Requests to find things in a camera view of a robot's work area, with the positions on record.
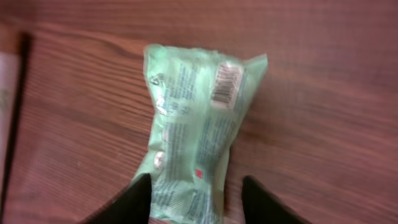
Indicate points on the white tube with gold cap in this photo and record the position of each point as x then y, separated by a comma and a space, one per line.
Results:
10, 73

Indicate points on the teal snack packet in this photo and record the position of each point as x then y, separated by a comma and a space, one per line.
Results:
200, 99

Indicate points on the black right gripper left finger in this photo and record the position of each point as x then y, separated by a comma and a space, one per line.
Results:
131, 206

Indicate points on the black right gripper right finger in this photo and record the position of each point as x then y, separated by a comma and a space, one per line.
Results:
260, 206

